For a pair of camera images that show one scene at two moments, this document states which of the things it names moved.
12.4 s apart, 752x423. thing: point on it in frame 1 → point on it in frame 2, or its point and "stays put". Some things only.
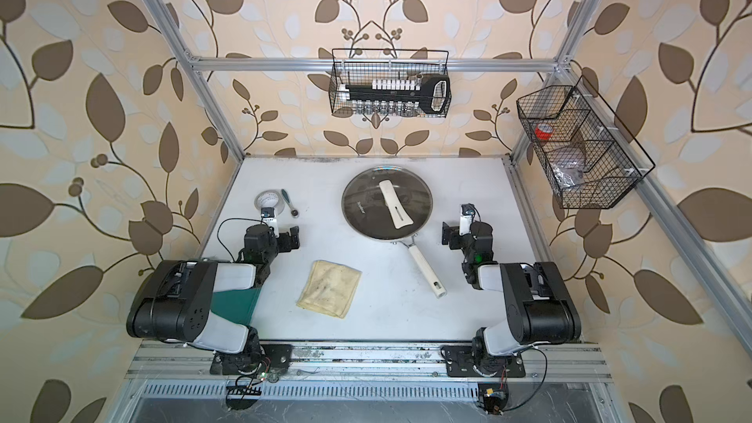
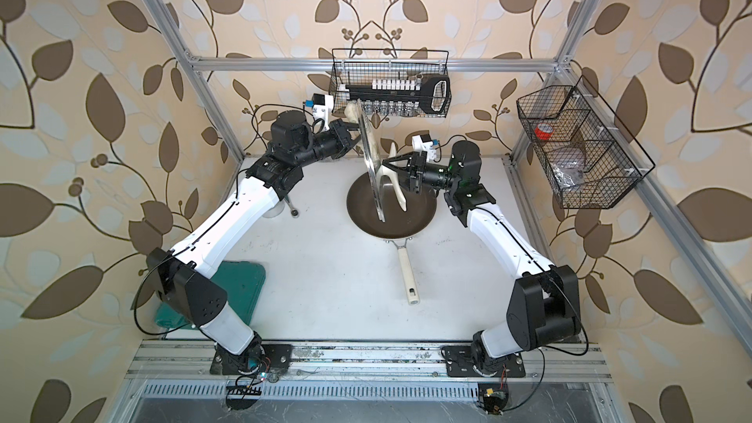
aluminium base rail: [174, 370] stays put
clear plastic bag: [569, 173] stays put
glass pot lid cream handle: [399, 219] → [373, 158]
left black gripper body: [283, 246] → [330, 143]
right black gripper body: [457, 241] → [434, 176]
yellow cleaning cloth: [330, 288] → [352, 111]
